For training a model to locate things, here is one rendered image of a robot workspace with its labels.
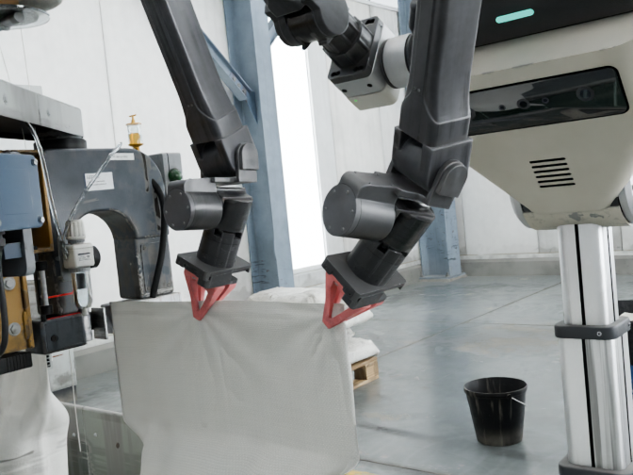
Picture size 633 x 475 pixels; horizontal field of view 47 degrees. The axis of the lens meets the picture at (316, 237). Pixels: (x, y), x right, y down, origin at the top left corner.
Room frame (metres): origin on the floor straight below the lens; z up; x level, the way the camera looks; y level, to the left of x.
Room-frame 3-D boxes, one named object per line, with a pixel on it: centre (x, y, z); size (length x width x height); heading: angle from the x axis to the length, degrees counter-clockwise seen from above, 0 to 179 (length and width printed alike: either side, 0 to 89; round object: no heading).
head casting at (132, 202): (1.37, 0.47, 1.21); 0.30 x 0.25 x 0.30; 51
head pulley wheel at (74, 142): (1.30, 0.44, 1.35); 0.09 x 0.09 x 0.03
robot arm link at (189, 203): (1.02, 0.14, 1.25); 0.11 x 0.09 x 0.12; 140
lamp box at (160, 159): (1.41, 0.29, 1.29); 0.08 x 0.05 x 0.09; 51
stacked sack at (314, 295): (4.80, 0.18, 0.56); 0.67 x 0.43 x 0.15; 51
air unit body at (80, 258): (1.18, 0.39, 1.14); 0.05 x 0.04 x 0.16; 141
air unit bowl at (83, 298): (1.17, 0.39, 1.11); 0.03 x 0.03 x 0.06
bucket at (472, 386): (3.39, -0.77, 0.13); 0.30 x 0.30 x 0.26
